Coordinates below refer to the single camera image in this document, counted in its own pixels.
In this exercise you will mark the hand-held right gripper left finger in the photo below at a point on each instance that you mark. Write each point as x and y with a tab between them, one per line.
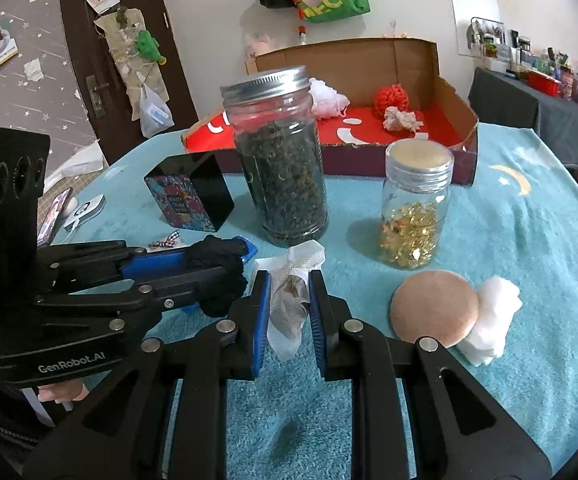
261	320

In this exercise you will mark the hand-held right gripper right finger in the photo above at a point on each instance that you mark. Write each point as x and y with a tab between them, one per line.
319	320

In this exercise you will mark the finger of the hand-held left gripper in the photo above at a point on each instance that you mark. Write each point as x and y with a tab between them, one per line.
184	290
154	263

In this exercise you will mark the white fluffy hair clip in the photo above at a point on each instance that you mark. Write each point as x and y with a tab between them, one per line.
166	240

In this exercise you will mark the white tea bag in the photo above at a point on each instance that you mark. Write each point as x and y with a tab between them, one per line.
286	305

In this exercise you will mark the black scrunchie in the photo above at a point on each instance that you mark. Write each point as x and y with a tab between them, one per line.
219	255

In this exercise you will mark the beige powder puff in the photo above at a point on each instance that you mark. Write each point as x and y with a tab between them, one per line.
434	307

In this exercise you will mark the white cotton wad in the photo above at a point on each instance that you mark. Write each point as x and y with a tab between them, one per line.
494	310

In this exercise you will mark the beige crochet scrunchie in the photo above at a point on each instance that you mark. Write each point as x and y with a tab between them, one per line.
401	120

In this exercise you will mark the white mesh bath pouf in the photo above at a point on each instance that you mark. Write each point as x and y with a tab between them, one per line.
326	100

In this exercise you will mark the red mesh bath pouf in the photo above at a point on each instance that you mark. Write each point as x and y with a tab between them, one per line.
393	100

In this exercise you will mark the red lined cardboard box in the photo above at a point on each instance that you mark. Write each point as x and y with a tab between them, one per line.
359	60

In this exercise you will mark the person's left hand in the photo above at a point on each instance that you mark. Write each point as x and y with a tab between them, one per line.
64	392

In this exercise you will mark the smartphone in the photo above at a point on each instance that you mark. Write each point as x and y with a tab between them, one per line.
56	212

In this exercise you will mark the white round case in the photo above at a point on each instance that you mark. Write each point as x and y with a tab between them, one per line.
70	205

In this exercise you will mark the white flat device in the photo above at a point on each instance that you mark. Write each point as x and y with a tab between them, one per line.
89	209

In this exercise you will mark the white plastic sheet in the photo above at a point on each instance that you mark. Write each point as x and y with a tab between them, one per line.
76	165

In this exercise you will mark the patterned tin box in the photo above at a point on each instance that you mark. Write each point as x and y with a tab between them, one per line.
194	190

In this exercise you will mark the small jar of gold capsules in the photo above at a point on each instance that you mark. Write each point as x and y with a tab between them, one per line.
414	210

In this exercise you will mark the clear plastic bag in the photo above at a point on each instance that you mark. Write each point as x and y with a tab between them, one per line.
155	112

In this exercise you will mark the tall glass jar metal lid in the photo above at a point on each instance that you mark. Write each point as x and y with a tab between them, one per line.
279	170

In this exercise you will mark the dark brown door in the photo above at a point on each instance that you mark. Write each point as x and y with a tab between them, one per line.
84	50

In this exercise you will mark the beige hanging fabric organizer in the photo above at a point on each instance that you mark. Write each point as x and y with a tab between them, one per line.
124	60

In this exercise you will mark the teal star blanket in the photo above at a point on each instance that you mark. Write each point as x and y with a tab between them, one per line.
519	260

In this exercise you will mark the green plush toy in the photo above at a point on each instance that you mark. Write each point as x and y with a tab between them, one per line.
149	46

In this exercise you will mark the pink plush toy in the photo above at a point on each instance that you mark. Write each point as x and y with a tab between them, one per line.
259	46

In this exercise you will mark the table with grey cloth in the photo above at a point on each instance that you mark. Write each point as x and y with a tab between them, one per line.
559	120

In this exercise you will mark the red plastic basket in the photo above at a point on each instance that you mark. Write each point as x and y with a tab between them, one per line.
544	84

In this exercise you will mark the row of cosmetic bottles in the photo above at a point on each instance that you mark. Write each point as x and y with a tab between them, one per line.
574	77

